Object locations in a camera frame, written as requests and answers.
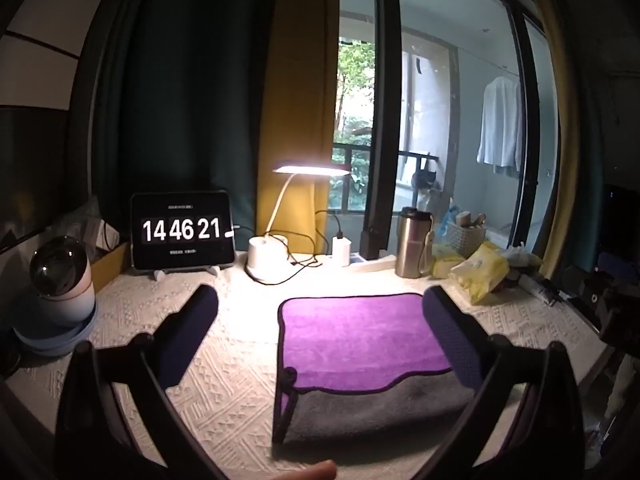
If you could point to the stainless steel thermos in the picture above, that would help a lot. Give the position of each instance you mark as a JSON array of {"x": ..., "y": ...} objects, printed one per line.
[{"x": 412, "y": 245}]

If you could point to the person's left hand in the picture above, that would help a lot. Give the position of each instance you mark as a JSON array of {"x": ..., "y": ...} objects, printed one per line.
[{"x": 315, "y": 471}]

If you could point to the large yellow packet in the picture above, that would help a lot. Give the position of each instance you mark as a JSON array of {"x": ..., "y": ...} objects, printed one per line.
[{"x": 480, "y": 270}]

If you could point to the dark green curtain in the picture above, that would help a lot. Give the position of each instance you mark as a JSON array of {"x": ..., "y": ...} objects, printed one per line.
[{"x": 190, "y": 85}]

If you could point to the cardboard box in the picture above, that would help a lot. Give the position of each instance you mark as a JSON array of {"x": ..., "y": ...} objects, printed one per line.
[{"x": 112, "y": 265}]

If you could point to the black window frame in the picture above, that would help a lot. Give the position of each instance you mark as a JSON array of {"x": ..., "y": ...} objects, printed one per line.
[{"x": 385, "y": 110}]

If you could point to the white desk lamp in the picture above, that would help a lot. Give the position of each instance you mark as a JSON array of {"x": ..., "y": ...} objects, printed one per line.
[{"x": 265, "y": 257}]

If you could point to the hanging white shirt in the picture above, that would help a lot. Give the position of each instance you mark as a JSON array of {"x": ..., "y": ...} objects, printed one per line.
[{"x": 500, "y": 125}]

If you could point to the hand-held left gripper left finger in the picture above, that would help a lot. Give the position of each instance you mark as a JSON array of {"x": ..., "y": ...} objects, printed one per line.
[{"x": 192, "y": 330}]

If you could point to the small yellow packet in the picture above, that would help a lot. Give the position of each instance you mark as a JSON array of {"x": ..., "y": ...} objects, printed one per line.
[{"x": 445, "y": 265}]

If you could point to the white blue domed humidifier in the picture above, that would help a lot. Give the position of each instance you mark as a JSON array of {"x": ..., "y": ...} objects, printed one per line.
[{"x": 60, "y": 300}]

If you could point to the white textured tablecloth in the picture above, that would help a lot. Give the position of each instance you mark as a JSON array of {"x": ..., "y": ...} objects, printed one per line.
[{"x": 230, "y": 370}]

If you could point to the white charger plug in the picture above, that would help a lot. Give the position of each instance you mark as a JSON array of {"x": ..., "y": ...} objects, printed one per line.
[{"x": 342, "y": 250}]

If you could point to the black balcony railing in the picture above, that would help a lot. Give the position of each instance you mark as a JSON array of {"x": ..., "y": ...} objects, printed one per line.
[{"x": 350, "y": 152}]

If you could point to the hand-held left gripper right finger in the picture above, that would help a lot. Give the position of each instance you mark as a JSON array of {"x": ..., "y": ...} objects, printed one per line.
[{"x": 450, "y": 330}]

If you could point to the white tablet stand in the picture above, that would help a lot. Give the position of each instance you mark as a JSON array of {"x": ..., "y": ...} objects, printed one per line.
[{"x": 159, "y": 274}]

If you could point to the purple and grey towel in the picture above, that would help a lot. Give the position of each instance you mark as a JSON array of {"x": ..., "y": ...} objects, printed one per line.
[{"x": 350, "y": 335}]

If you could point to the yellow curtain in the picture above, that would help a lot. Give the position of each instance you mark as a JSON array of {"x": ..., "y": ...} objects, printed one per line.
[
  {"x": 547, "y": 110},
  {"x": 295, "y": 85}
]

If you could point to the white woven basket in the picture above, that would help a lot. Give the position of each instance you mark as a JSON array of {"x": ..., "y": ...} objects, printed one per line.
[{"x": 465, "y": 240}]

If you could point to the white plastic bag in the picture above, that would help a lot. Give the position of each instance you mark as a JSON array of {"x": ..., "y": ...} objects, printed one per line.
[{"x": 520, "y": 258}]

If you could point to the tablet with clock display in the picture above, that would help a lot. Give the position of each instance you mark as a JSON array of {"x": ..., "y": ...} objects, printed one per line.
[{"x": 182, "y": 230}]

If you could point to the white tube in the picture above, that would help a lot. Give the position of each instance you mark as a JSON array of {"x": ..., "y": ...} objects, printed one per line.
[{"x": 537, "y": 288}]

